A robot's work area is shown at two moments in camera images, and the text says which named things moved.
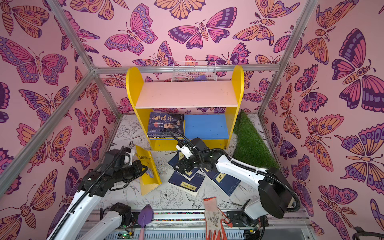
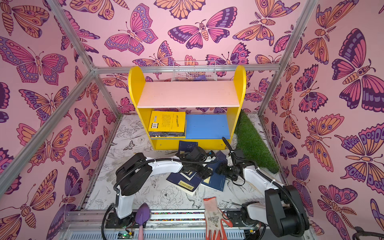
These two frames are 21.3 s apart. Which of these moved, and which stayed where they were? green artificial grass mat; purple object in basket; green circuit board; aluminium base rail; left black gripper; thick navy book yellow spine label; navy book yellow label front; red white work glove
Moved: left black gripper; navy book yellow label front
Stayed: red white work glove; purple object in basket; green artificial grass mat; green circuit board; aluminium base rail; thick navy book yellow spine label
